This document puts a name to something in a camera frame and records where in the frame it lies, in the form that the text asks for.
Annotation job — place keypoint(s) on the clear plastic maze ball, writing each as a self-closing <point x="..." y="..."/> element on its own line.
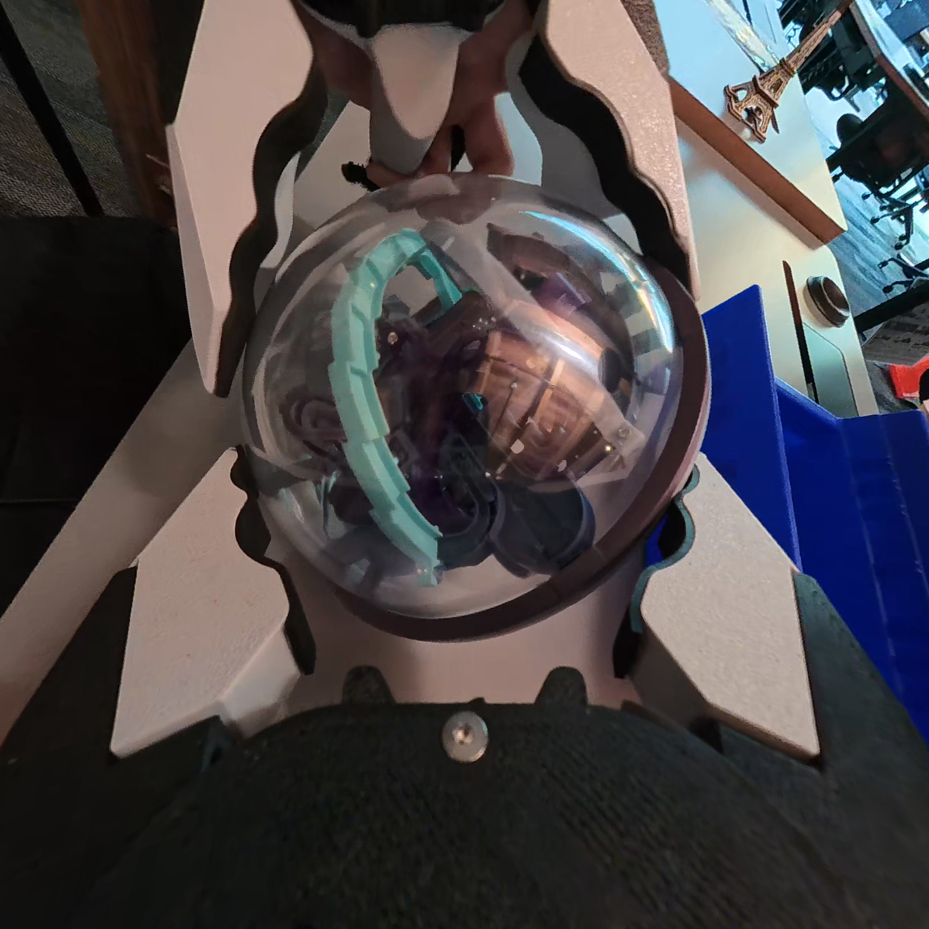
<point x="472" y="406"/>

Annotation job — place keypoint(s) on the person's left hand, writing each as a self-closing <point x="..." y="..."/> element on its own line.
<point x="486" y="109"/>

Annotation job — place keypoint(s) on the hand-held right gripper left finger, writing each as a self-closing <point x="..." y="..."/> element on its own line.
<point x="196" y="624"/>

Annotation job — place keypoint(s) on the round black desk grommet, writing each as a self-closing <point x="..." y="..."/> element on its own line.
<point x="827" y="299"/>

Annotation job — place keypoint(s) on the wooden tower model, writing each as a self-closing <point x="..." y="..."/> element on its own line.
<point x="769" y="83"/>

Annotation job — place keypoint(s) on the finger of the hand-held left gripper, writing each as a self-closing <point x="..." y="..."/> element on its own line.
<point x="210" y="181"/>
<point x="631" y="94"/>

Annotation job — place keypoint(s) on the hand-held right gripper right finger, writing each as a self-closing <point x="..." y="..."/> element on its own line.
<point x="733" y="631"/>

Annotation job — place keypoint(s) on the blue plastic bin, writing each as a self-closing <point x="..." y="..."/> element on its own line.
<point x="856" y="508"/>

